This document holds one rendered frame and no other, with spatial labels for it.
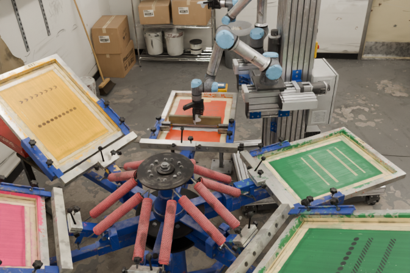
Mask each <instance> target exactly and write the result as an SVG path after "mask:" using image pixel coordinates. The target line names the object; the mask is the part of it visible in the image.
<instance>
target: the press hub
mask: <svg viewBox="0 0 410 273"><path fill-rule="evenodd" d="M193 173H194V165H193V163H192V161H191V160H190V159H189V158H188V157H186V156H185V155H182V154H178V153H174V152H164V153H159V154H156V155H152V156H150V157H148V158H147V159H145V160H144V161H143V162H142V163H141V164H140V165H139V167H138V169H137V178H138V180H139V182H140V183H141V184H142V185H144V186H145V187H147V188H150V189H152V190H156V191H153V192H152V193H151V194H152V195H154V196H156V197H157V198H156V200H155V201H154V203H153V205H152V208H151V211H152V212H153V215H154V216H155V218H156V219H155V220H152V221H150V222H149V227H148V234H147V238H146V247H148V248H149V249H151V250H153V248H154V245H155V242H156V238H157V234H158V232H159V228H160V224H161V222H164V219H165V211H166V206H167V201H168V200H171V198H172V194H173V190H172V189H174V190H175V191H176V192H177V193H178V189H177V188H178V187H180V186H182V185H184V184H185V183H187V182H188V181H189V180H190V179H191V177H192V175H193ZM178 194H179V193H178ZM179 195H180V196H181V197H182V196H186V197H187V198H188V199H189V200H190V199H193V198H196V197H199V195H197V194H196V193H194V192H193V191H191V190H188V189H186V188H181V192H180V194H179ZM179 199H180V198H179V197H178V196H177V195H176V194H175V192H174V196H173V200H175V201H176V202H177V206H176V214H175V220H174V229H173V237H172V244H171V252H170V253H172V255H173V264H174V268H173V273H187V264H186V257H185V250H187V249H189V248H191V247H192V246H194V245H195V243H194V242H193V241H191V240H190V239H188V238H186V237H185V236H186V235H188V234H190V233H192V232H193V229H192V228H190V227H188V226H187V225H185V224H183V223H182V222H180V221H179V220H180V219H181V218H182V217H184V215H185V214H188V213H187V212H186V211H185V210H184V209H183V207H182V206H181V205H180V204H179V203H178V202H179V201H178V200H179ZM141 207H142V201H141V202H140V203H139V205H138V207H137V209H136V212H135V216H139V215H140V212H141ZM196 207H197V209H199V211H200V212H202V214H203V215H204V214H205V207H204V204H202V205H199V206H196ZM188 215H189V214H188ZM189 216H190V215H189Z"/></svg>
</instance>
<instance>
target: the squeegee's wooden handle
mask: <svg viewBox="0 0 410 273"><path fill-rule="evenodd" d="M198 117H199V118H200V119H201V121H199V122H196V124H201V125H215V126H218V124H221V116H198ZM168 121H171V124H194V123H193V115H168Z"/></svg>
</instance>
